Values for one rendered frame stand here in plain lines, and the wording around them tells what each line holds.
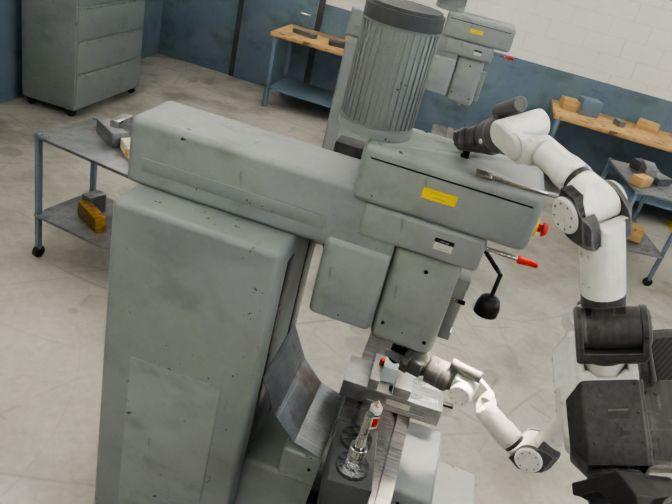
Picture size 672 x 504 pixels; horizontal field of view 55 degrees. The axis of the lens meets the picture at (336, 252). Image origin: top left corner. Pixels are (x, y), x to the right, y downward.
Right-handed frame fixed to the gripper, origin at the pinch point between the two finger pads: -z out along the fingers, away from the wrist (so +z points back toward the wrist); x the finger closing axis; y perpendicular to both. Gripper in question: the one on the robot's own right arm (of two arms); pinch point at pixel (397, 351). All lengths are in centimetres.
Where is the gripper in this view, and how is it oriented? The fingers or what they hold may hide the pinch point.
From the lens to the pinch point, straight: 204.1
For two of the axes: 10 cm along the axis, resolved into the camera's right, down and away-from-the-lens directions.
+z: 8.5, 4.0, -3.4
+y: -2.2, 8.6, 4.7
